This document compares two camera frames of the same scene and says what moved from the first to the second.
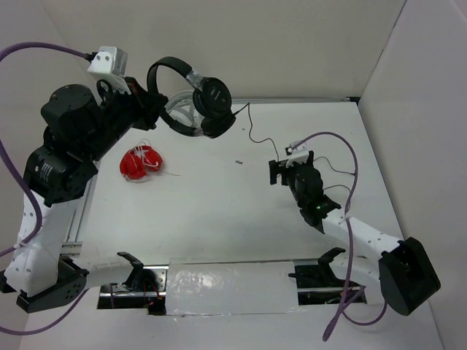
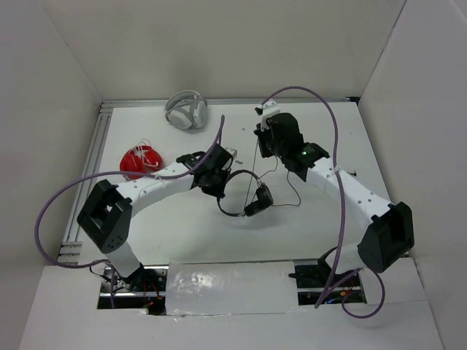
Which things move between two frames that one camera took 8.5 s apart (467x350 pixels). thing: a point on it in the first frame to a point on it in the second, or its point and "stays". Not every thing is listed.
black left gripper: [147, 106] to [217, 192]
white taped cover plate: [210, 286] stays
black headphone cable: [276, 150] to [265, 174]
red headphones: [139, 159] stays
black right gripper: [277, 168] to [262, 134]
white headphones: [181, 108] stays
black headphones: [212, 99] to [264, 195]
